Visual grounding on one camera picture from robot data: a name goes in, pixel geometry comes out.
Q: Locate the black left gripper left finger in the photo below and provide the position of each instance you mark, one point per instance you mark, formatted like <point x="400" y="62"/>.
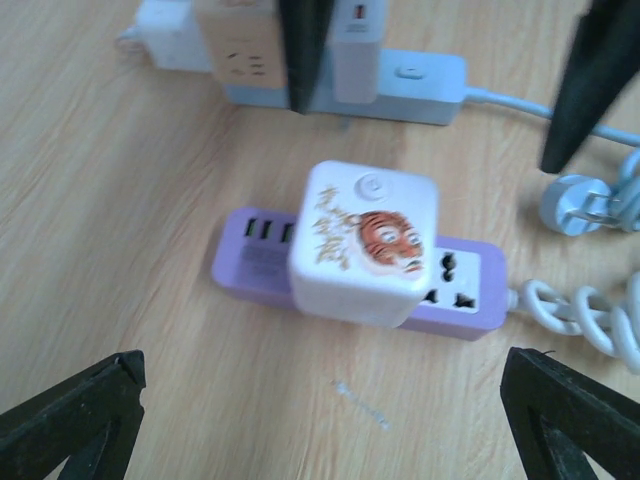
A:
<point x="87" y="423"/>

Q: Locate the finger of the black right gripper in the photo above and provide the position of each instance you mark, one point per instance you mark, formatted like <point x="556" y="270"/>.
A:
<point x="304" y="26"/>
<point x="603" y="58"/>

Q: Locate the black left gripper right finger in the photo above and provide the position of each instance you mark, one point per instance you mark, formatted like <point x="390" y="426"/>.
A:
<point x="560" y="418"/>

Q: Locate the beige wooden-look adapter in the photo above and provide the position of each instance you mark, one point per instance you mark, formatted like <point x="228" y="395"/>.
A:
<point x="244" y="40"/>

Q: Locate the blue-grey power strip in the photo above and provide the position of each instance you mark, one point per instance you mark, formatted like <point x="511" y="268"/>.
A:
<point x="414" y="87"/>

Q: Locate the white small charger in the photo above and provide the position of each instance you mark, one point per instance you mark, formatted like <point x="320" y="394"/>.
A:
<point x="168" y="33"/>

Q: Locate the purple power strip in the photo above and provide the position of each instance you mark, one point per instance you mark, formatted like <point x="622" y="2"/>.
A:
<point x="467" y="298"/>

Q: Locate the white tiger cube socket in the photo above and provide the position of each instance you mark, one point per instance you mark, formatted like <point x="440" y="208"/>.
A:
<point x="363" y="243"/>

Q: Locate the white usb charger block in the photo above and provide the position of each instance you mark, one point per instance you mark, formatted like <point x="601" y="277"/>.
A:
<point x="357" y="31"/>

